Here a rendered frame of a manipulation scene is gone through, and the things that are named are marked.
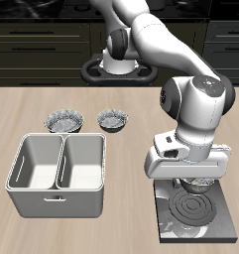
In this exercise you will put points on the small grey fluted dish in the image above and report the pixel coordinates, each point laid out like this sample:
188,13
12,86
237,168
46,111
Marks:
194,186

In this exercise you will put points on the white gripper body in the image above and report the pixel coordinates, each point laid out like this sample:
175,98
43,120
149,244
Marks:
187,169

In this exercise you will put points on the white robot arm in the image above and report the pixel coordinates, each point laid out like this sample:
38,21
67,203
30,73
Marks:
197,109

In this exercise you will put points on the black marble countertop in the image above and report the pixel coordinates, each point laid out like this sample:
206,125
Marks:
31,9

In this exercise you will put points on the large grey fluted dish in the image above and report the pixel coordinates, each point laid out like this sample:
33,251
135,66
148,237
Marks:
63,121

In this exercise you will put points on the dark kitchen cupboards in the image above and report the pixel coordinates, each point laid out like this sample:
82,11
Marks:
41,49

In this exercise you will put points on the medium grey fluted dish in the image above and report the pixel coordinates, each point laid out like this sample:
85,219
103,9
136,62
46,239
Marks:
112,121

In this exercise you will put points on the dark grey stove plate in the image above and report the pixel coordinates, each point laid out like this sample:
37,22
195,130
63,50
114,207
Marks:
223,221

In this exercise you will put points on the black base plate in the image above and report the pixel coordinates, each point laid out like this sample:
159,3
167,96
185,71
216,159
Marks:
91,75

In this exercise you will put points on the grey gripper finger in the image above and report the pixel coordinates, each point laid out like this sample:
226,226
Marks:
176,183

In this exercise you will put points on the white two-bin basket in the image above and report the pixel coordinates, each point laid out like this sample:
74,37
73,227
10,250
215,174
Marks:
71,201

